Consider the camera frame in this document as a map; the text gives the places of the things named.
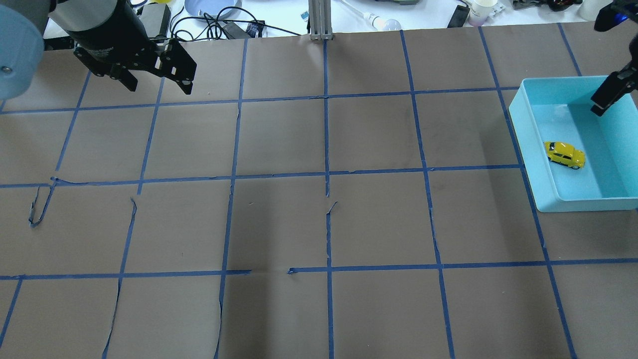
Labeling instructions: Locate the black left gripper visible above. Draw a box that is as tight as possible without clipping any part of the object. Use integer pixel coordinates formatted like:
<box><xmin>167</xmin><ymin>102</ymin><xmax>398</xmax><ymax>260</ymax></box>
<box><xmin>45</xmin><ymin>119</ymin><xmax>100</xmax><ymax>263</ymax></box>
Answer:
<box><xmin>65</xmin><ymin>0</ymin><xmax>197</xmax><ymax>95</ymax></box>

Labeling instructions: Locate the yellow beetle toy car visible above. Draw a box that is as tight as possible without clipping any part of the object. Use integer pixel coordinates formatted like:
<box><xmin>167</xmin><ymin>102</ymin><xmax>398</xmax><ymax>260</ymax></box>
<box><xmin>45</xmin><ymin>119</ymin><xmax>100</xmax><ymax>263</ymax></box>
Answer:
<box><xmin>544</xmin><ymin>141</ymin><xmax>586</xmax><ymax>170</ymax></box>

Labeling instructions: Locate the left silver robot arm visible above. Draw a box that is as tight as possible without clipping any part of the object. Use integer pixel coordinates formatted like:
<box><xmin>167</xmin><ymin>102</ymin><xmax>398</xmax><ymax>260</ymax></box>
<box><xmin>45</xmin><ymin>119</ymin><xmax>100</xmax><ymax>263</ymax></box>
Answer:
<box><xmin>0</xmin><ymin>0</ymin><xmax>197</xmax><ymax>100</ymax></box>

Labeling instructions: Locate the blue plate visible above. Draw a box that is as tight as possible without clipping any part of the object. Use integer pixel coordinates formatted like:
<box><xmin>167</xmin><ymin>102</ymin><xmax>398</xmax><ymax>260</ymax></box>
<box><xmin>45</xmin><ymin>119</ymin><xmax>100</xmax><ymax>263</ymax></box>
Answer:
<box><xmin>183</xmin><ymin>0</ymin><xmax>242</xmax><ymax>18</ymax></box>

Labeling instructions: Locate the light blue plastic bin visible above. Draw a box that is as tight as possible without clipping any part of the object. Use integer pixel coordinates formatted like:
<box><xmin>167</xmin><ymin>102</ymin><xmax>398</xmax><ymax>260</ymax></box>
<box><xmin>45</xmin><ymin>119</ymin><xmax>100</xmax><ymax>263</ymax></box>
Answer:
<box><xmin>509</xmin><ymin>75</ymin><xmax>638</xmax><ymax>213</ymax></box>

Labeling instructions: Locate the white paper cup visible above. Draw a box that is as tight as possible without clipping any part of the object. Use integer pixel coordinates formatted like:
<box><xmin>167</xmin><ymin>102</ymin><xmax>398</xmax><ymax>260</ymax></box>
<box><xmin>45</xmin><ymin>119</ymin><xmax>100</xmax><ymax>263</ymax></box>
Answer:
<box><xmin>468</xmin><ymin>0</ymin><xmax>498</xmax><ymax>27</ymax></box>

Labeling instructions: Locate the black power adapter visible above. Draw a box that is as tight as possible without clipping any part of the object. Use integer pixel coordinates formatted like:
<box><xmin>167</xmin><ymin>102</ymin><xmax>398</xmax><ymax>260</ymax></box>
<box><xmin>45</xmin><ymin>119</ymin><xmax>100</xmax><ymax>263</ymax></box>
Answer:
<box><xmin>447</xmin><ymin>5</ymin><xmax>470</xmax><ymax>28</ymax></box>

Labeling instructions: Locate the white light bulb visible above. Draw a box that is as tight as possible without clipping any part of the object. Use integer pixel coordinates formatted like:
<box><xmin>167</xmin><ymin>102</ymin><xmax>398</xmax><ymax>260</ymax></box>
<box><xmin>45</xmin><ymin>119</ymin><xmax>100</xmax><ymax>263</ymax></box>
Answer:
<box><xmin>363</xmin><ymin>13</ymin><xmax>402</xmax><ymax>31</ymax></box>

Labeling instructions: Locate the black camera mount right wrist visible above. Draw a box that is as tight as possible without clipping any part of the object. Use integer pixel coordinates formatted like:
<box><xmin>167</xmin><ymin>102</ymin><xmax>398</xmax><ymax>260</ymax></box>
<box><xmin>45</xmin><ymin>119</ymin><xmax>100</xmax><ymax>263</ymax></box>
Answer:
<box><xmin>593</xmin><ymin>0</ymin><xmax>638</xmax><ymax>32</ymax></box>

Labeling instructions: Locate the aluminium frame post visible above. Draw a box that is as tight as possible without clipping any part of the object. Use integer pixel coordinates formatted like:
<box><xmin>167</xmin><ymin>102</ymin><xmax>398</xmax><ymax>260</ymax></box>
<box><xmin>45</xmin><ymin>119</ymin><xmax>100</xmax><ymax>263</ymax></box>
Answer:
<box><xmin>307</xmin><ymin>0</ymin><xmax>333</xmax><ymax>41</ymax></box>

